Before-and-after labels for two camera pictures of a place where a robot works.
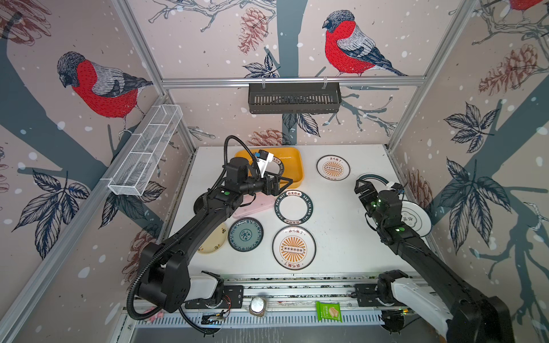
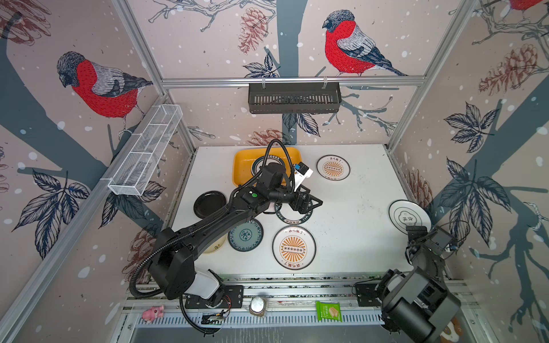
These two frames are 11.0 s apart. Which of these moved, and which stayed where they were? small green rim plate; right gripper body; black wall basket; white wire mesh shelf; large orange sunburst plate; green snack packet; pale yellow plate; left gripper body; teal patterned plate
Moved: right gripper body; left gripper body
Stayed: white wire mesh shelf; large orange sunburst plate; green snack packet; small green rim plate; pale yellow plate; black wall basket; teal patterned plate
